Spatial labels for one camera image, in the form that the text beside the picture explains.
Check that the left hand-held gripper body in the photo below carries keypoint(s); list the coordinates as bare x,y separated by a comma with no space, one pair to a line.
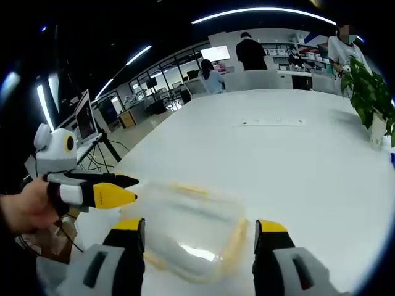
55,151

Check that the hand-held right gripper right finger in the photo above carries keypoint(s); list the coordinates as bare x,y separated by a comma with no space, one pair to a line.
277,265

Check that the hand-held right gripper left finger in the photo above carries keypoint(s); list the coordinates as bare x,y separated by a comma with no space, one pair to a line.
120,265

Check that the person's left hand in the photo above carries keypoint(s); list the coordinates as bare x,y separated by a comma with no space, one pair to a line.
24,206

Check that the open silver laptop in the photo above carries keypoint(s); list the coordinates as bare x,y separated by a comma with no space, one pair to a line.
86,117

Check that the straight ceiling light strip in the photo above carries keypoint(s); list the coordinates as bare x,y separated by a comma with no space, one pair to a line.
139,55
104,88
44,106

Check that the yellow-edged cabinet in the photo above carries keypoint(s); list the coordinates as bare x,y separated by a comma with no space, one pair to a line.
127,119

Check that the brown cardboard box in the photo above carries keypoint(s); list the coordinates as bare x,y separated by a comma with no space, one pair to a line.
52,243

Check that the clear plastic container yellow rim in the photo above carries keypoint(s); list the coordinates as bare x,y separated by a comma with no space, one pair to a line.
197,228

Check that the blue packet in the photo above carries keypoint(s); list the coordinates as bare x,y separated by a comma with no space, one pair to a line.
392,160

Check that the white plant pot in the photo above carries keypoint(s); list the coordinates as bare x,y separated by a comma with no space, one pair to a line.
379,129

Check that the green potted plant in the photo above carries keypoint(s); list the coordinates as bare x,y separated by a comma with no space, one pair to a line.
370,89

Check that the white storage shelf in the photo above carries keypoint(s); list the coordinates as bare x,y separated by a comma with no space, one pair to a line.
279,52

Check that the curved ceiling light strip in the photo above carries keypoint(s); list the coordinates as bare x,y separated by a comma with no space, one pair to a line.
262,11

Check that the bright wall screen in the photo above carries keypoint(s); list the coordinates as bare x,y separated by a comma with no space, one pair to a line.
215,53

